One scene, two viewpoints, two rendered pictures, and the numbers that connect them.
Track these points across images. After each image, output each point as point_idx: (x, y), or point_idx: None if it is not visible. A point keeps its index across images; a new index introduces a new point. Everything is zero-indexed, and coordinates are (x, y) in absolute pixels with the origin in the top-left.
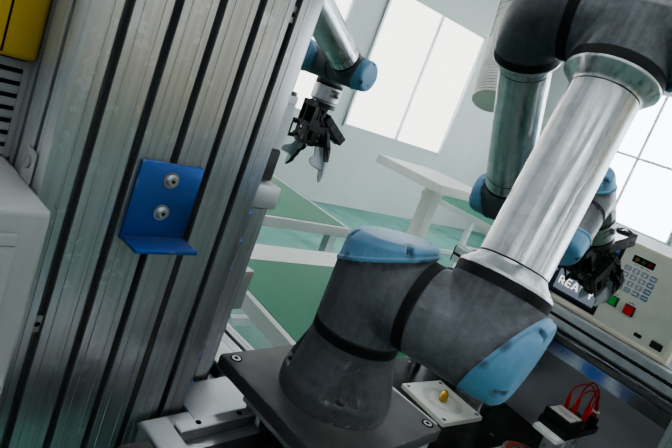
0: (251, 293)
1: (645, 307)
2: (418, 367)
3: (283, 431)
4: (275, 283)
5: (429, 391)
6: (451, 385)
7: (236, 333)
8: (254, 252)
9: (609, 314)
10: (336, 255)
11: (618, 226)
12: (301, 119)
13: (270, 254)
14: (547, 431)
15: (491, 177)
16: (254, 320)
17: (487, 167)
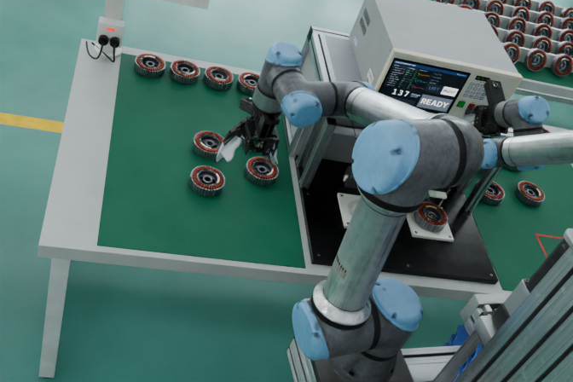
0: (188, 256)
1: (482, 102)
2: (315, 193)
3: None
4: (163, 218)
5: (353, 212)
6: (338, 186)
7: (415, 350)
8: (80, 196)
9: (458, 112)
10: (77, 101)
11: (399, 3)
12: (264, 138)
13: (83, 180)
14: (438, 193)
15: (519, 164)
16: (214, 273)
17: (517, 160)
